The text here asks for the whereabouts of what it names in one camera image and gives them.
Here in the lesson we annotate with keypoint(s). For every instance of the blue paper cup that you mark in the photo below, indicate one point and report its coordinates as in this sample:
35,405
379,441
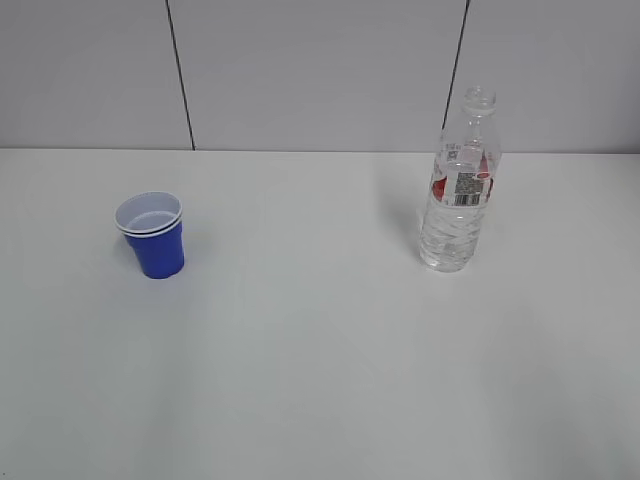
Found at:
151,223

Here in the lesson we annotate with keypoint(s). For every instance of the clear Wahaha water bottle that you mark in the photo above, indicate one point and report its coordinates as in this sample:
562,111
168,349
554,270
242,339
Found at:
461,184

